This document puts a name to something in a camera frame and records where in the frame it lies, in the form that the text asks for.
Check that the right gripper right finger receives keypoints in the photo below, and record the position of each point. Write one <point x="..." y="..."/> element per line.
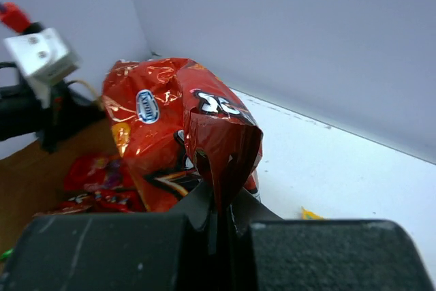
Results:
<point x="271" y="253"/>

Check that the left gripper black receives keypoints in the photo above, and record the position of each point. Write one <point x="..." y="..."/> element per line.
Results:
<point x="68" y="113"/>

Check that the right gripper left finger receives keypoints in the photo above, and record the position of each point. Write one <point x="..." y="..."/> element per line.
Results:
<point x="116" y="251"/>

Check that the yellow M&M candy pack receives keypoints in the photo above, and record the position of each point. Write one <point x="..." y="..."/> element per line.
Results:
<point x="309" y="215"/>

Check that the brown paper bag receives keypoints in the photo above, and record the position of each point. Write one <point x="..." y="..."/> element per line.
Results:
<point x="32" y="179"/>

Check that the red Skittles candy pack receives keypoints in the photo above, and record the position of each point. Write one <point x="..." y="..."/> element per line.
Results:
<point x="98" y="183"/>

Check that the red Doritos chip bag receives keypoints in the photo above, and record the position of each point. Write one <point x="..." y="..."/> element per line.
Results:
<point x="175" y="124"/>

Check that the green chip bag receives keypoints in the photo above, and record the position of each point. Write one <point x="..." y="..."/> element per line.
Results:
<point x="5" y="255"/>

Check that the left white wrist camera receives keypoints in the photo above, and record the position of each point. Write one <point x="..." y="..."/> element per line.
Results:
<point x="42" y="55"/>

